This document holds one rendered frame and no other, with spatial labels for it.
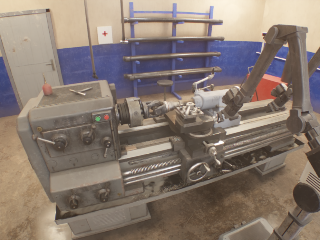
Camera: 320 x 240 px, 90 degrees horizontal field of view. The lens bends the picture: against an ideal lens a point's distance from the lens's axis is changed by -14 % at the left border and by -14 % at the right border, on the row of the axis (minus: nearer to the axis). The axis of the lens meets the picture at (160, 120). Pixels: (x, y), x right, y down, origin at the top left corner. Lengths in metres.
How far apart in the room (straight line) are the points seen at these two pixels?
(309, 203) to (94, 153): 1.33
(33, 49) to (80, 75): 1.12
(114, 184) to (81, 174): 0.26
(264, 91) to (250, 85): 3.38
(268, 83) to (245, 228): 3.14
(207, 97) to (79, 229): 1.74
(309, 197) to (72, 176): 1.45
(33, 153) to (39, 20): 3.38
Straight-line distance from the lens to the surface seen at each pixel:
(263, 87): 4.38
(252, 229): 1.90
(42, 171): 1.54
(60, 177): 1.49
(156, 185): 1.83
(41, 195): 2.65
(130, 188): 1.74
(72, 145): 1.35
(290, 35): 0.86
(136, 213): 1.98
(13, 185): 3.00
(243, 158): 2.30
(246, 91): 1.03
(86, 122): 1.26
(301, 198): 1.17
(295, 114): 0.83
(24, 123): 1.36
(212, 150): 1.50
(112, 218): 1.96
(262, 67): 0.96
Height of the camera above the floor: 1.79
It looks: 29 degrees down
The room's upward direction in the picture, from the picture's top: straight up
